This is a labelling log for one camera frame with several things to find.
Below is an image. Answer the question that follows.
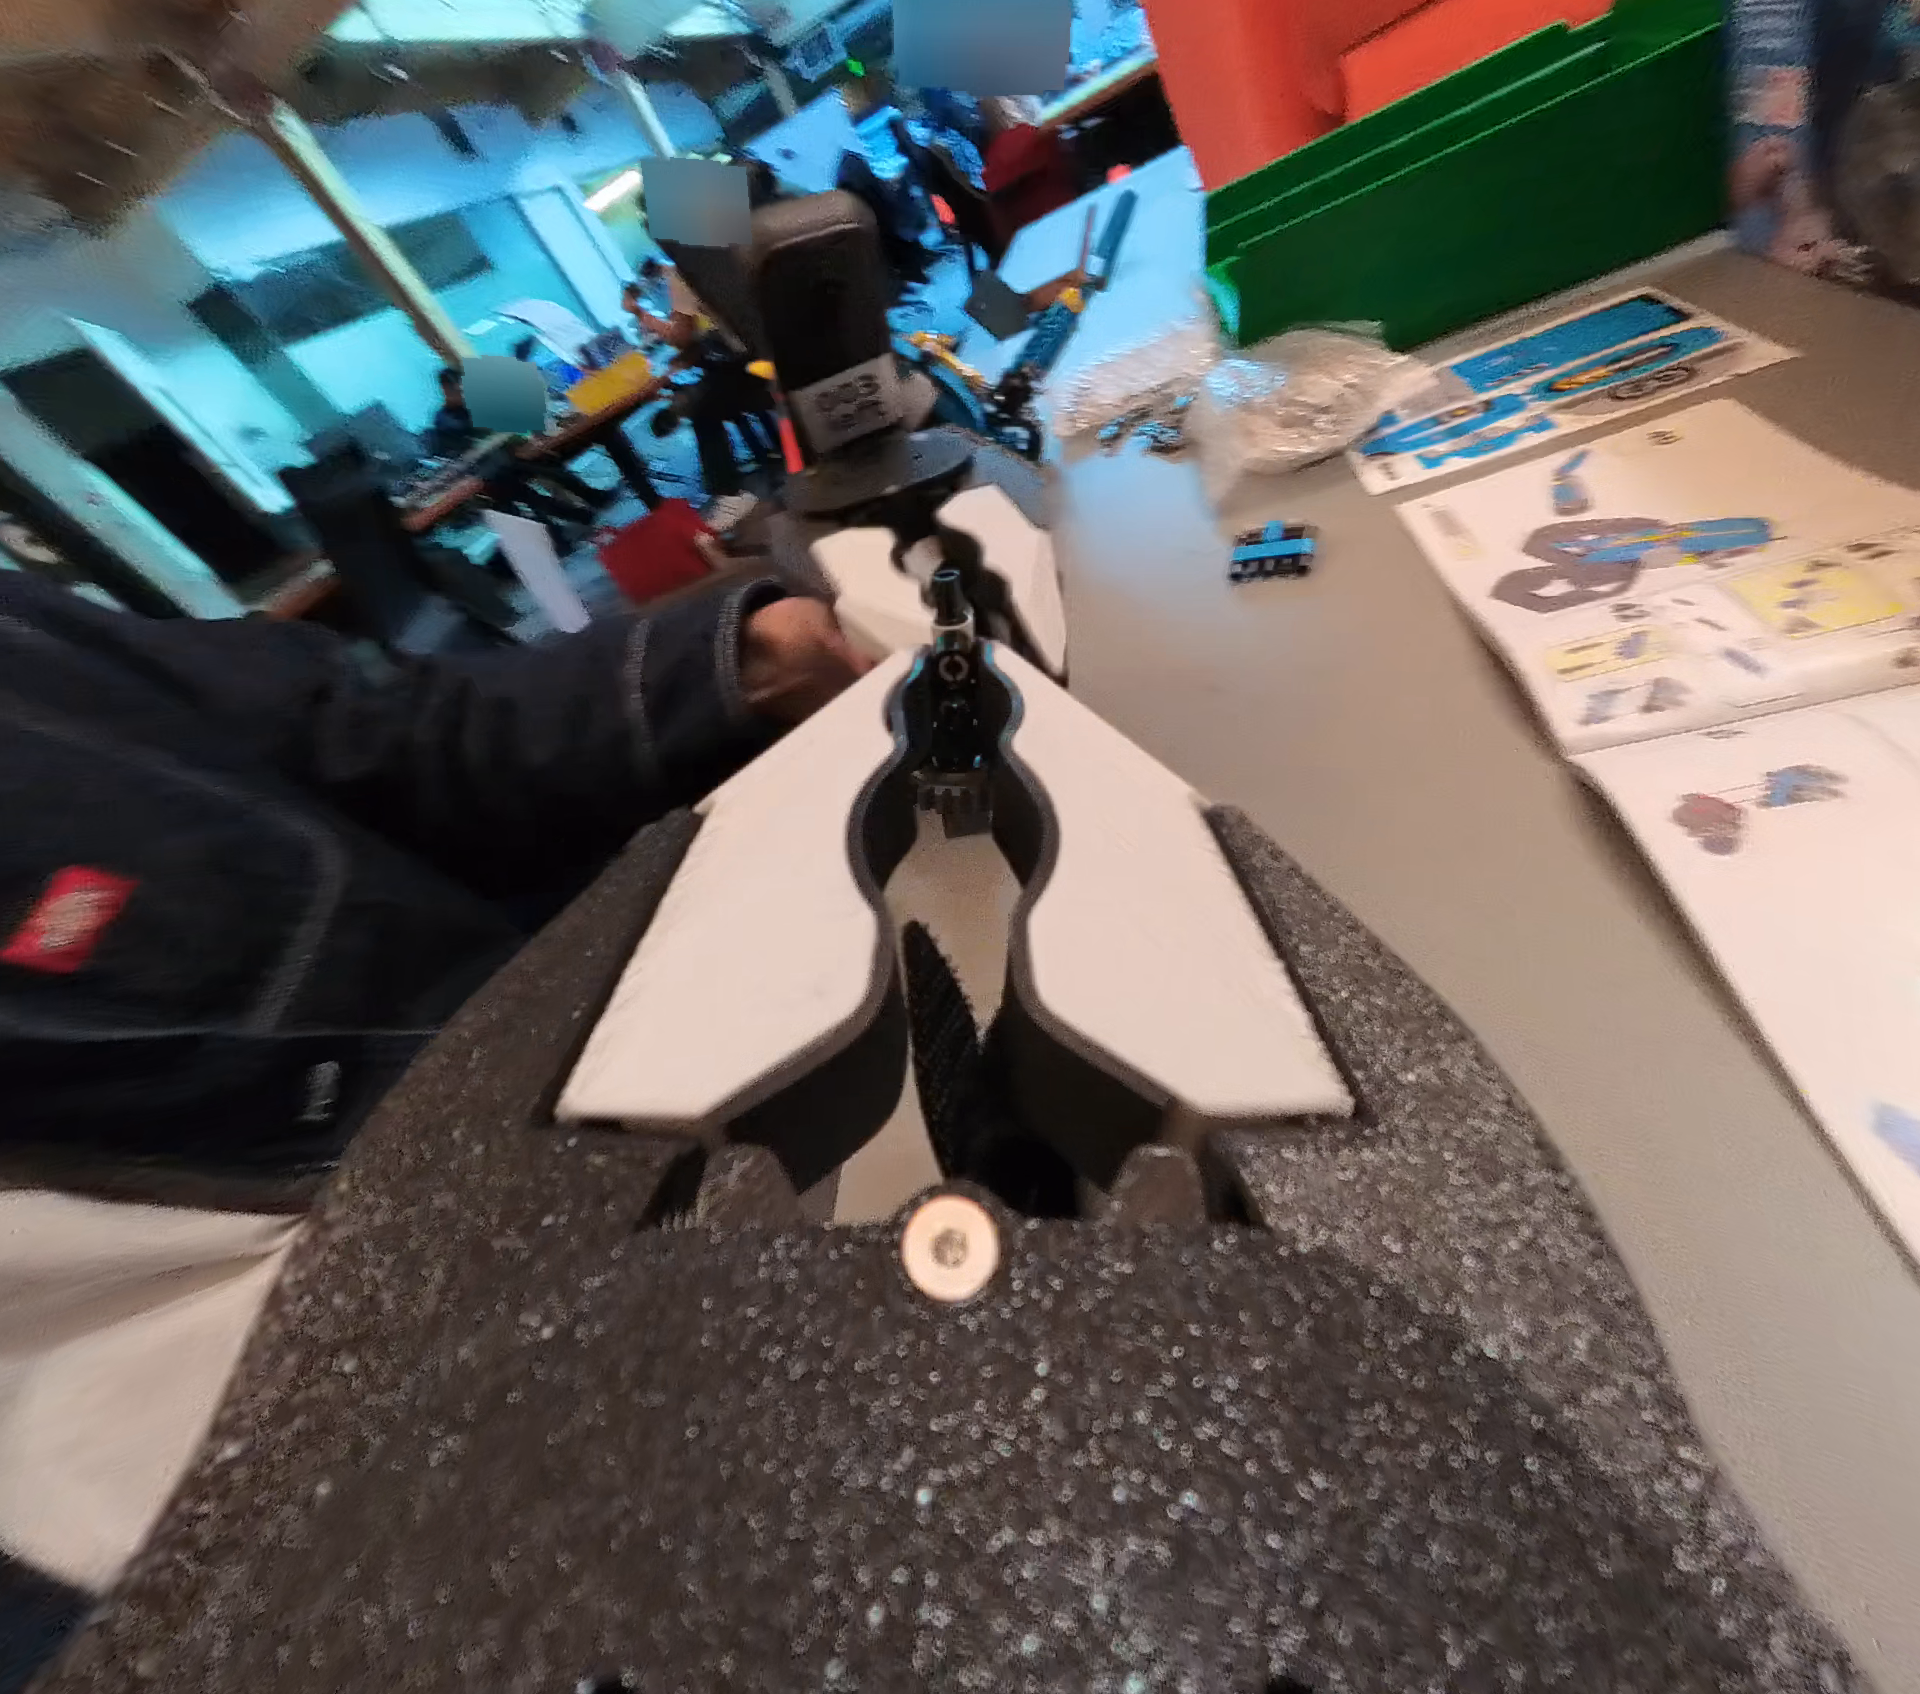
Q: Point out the person's left forearm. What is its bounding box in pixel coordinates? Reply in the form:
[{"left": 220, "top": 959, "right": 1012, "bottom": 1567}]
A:
[{"left": 299, "top": 576, "right": 792, "bottom": 889}]

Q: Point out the person's white shirt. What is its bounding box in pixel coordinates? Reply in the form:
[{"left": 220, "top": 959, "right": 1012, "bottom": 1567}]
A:
[{"left": 0, "top": 1183, "right": 311, "bottom": 1593}]

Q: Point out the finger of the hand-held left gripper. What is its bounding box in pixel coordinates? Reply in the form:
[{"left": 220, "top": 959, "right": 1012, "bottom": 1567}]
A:
[
  {"left": 934, "top": 482, "right": 1074, "bottom": 679},
  {"left": 806, "top": 523, "right": 941, "bottom": 663}
]

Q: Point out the white background table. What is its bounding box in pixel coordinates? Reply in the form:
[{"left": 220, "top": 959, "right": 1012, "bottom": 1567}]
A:
[{"left": 990, "top": 147, "right": 1211, "bottom": 380}]

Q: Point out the cluttered wooden work table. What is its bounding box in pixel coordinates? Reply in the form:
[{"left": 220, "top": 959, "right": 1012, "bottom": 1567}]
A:
[{"left": 392, "top": 357, "right": 666, "bottom": 533}]

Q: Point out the red floor object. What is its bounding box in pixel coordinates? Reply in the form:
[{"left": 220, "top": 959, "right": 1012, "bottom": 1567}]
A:
[{"left": 596, "top": 498, "right": 725, "bottom": 603}]

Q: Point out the grey desk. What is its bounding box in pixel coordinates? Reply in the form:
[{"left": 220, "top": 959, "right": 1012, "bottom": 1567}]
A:
[{"left": 884, "top": 230, "right": 1920, "bottom": 1694}]

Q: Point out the robot kit box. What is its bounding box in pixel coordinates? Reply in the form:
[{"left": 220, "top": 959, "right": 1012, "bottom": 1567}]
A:
[{"left": 1702, "top": 0, "right": 1920, "bottom": 303}]

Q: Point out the blue sticker sheet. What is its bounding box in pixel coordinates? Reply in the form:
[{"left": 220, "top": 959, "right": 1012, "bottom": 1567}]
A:
[{"left": 1343, "top": 287, "right": 1802, "bottom": 499}]

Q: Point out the green plastic bin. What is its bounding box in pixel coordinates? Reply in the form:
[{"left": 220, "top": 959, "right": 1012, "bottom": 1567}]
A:
[{"left": 1199, "top": 0, "right": 1737, "bottom": 355}]

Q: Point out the person's denim jacket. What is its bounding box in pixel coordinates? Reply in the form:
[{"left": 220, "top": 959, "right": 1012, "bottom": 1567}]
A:
[{"left": 0, "top": 567, "right": 798, "bottom": 1190}]

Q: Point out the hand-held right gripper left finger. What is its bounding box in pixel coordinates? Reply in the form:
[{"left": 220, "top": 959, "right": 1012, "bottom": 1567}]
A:
[{"left": 553, "top": 648, "right": 932, "bottom": 1190}]

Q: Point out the person's left hand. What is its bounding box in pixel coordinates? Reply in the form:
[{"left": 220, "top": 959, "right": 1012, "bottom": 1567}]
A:
[{"left": 738, "top": 591, "right": 881, "bottom": 724}]

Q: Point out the instruction booklet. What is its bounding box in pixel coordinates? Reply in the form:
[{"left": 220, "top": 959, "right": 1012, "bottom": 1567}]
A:
[{"left": 1393, "top": 396, "right": 1920, "bottom": 1263}]

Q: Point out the black blue brick assembly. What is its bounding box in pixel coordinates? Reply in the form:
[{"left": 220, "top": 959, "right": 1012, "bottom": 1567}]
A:
[{"left": 1225, "top": 518, "right": 1325, "bottom": 585}]

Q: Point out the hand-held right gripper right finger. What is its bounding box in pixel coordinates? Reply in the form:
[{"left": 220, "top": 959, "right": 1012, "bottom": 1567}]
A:
[{"left": 977, "top": 644, "right": 1356, "bottom": 1151}]

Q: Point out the clear plastic parts bag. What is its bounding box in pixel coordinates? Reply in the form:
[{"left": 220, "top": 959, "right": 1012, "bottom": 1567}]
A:
[
  {"left": 1199, "top": 326, "right": 1446, "bottom": 484},
  {"left": 1049, "top": 336, "right": 1219, "bottom": 453}
]

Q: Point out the grey gear brick assembly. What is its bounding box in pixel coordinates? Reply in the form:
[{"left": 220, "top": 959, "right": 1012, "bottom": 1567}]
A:
[{"left": 900, "top": 567, "right": 1010, "bottom": 843}]

